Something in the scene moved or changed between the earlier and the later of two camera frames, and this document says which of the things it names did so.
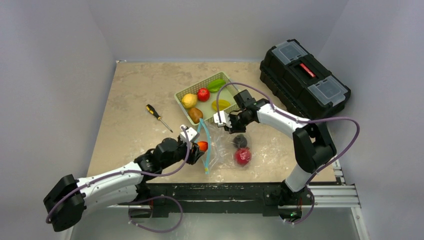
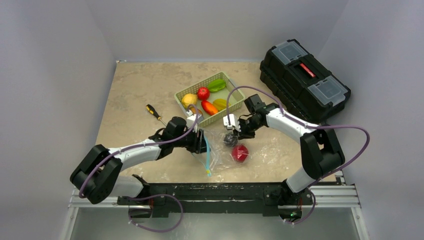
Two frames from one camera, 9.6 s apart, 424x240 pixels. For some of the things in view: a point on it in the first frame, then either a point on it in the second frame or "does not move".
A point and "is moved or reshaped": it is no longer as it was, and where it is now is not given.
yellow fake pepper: (223, 104) does not move
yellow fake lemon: (189, 100) does not move
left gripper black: (194, 152) → (199, 145)
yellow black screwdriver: (151, 110) does not move
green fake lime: (215, 85) does not move
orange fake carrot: (203, 146) is moved or reshaped
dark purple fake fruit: (240, 141) → (230, 140)
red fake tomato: (203, 94) does not move
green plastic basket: (199, 100) does not move
